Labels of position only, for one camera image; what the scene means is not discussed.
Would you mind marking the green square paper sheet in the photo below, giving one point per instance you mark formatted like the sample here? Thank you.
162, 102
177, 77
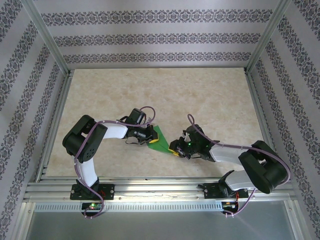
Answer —
161, 146

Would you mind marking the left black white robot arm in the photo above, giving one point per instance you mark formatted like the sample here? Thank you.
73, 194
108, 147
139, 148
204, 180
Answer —
85, 147

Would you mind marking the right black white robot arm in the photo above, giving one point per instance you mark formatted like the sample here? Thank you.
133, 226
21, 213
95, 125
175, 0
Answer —
265, 172

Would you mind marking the grey sheet metal panel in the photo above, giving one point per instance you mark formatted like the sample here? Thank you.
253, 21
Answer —
160, 225

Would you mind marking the small controller board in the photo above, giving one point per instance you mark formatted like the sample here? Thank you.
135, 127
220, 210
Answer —
230, 205

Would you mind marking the controller board green light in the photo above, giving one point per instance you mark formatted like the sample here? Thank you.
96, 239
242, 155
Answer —
93, 205

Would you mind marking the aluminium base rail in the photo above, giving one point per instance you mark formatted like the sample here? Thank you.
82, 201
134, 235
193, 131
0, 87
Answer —
160, 192

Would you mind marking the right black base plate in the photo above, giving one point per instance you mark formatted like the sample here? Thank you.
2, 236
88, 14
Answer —
210, 191

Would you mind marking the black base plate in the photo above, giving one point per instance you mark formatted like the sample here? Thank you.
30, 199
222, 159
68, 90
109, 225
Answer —
210, 191
110, 191

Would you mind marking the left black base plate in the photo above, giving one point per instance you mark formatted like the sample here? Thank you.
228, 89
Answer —
110, 191

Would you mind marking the aluminium side rail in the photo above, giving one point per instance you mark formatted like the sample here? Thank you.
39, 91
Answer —
53, 127
265, 127

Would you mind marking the aluminium frame post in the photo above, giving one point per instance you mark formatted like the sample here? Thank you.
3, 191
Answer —
47, 37
268, 35

